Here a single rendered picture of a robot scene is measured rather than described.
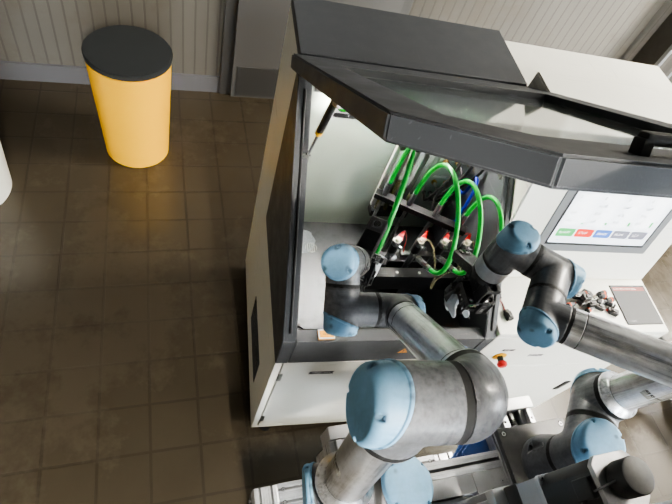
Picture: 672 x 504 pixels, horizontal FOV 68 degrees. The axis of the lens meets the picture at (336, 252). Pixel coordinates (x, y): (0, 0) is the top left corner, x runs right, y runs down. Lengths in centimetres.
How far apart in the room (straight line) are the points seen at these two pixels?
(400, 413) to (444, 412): 6
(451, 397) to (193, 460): 174
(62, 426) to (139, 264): 82
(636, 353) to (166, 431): 184
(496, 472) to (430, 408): 89
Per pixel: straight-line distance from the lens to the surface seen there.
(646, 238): 205
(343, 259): 101
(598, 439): 136
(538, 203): 166
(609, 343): 104
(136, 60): 274
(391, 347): 161
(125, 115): 281
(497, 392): 74
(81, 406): 243
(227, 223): 286
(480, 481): 153
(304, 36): 148
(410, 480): 110
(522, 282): 187
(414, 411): 68
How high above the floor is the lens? 227
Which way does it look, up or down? 53 degrees down
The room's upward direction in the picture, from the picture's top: 23 degrees clockwise
